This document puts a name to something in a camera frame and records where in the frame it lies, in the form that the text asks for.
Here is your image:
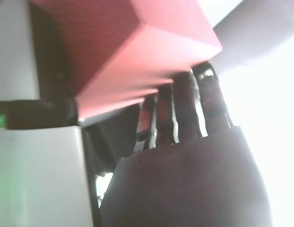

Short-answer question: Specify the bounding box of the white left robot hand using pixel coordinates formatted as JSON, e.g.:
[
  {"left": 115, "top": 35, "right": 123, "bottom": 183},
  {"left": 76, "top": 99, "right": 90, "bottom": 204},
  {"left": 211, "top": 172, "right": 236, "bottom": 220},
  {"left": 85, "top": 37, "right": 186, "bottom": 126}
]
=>
[{"left": 0, "top": 0, "right": 273, "bottom": 227}]

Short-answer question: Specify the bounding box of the red cube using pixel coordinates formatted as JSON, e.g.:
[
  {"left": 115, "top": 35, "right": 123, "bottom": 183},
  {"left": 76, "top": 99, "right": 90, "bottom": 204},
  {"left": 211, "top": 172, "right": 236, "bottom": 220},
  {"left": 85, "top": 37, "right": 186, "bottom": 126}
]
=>
[{"left": 30, "top": 0, "right": 223, "bottom": 120}]

